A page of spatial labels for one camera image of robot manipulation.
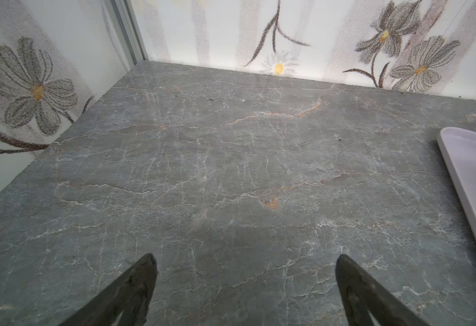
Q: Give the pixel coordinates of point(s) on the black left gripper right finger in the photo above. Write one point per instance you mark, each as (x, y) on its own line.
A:
(365, 300)

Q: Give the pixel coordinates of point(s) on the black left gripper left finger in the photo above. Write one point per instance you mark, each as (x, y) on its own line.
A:
(125, 301)

